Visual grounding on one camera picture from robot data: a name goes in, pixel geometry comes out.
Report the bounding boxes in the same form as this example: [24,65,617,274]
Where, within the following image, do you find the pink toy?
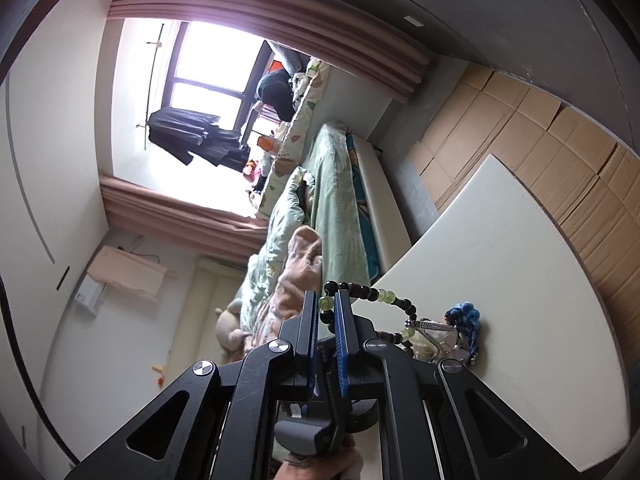
[242,159,264,187]

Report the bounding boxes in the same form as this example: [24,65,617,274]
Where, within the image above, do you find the green bed sheet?
[305,121,378,281]

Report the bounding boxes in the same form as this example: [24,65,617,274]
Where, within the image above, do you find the dark and green bead bracelet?
[318,281,419,356]

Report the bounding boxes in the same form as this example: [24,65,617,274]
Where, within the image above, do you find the pink blanket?
[249,226,327,357]

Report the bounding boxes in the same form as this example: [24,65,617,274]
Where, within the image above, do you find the teal printed sheet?
[345,132,382,281]

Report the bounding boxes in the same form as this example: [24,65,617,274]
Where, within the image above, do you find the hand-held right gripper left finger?
[64,290,321,480]

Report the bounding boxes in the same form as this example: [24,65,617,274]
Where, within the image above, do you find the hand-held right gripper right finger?
[334,282,586,480]

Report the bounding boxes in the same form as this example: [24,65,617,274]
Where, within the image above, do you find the white mattress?
[350,135,417,275]

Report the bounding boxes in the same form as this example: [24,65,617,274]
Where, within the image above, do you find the pink curtain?
[100,172,271,266]
[107,0,436,106]

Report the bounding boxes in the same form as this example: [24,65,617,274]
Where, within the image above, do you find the person's left hand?
[276,442,365,480]

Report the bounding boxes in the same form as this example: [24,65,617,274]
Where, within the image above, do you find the blue braided cord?
[444,304,484,361]

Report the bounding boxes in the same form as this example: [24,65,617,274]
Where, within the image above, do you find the window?
[112,17,273,213]

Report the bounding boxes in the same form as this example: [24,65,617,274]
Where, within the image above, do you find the flattened cardboard sheets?
[407,62,640,342]

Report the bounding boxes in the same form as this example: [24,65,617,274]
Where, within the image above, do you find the white air conditioner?
[75,272,107,317]

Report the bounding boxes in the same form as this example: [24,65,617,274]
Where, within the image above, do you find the pink cloth cover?
[87,246,179,304]

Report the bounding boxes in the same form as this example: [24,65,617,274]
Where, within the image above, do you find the patterned window seat cushion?
[252,57,332,219]

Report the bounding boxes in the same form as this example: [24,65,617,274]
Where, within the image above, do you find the dark hanging clothes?
[145,107,252,171]

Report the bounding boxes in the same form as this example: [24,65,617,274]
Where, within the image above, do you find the dark bag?
[256,69,297,124]

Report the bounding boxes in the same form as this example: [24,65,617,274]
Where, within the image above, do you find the silver chain necklace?
[415,317,457,334]

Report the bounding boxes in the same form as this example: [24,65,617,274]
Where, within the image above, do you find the metal clothes rod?
[136,24,167,152]

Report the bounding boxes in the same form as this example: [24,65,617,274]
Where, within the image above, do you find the grey pillow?
[270,40,314,81]

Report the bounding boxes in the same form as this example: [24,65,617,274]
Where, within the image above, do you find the beige plush toy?
[215,297,254,362]

